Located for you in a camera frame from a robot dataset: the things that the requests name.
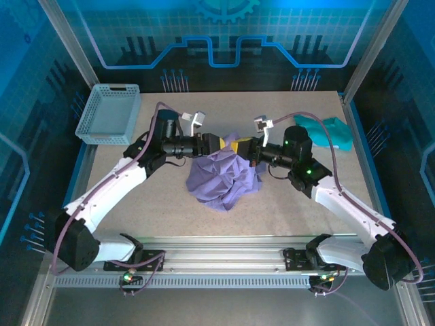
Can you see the purple t-shirt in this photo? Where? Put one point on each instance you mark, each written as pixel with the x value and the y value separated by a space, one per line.
pixel 217 180

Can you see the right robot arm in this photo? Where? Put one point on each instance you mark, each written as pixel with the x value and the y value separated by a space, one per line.
pixel 346 207

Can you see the teal folded garment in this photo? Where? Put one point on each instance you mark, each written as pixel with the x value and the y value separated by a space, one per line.
pixel 336 136

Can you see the light blue plastic basket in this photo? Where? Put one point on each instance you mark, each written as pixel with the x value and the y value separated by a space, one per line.
pixel 105 119

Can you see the small LED circuit board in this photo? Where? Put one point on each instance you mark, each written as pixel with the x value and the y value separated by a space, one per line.
pixel 128 277
pixel 323 278

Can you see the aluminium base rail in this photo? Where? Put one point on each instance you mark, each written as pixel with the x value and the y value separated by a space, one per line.
pixel 221 253

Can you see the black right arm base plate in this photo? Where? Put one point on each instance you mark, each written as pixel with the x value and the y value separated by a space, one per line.
pixel 295 261

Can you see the aluminium frame post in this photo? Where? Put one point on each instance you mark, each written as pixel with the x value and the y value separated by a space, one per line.
pixel 377 51
pixel 68 40

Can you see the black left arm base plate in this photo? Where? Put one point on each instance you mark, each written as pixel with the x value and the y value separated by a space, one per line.
pixel 115 263

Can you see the grey metal tray frame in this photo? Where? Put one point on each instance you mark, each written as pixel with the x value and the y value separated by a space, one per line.
pixel 221 309

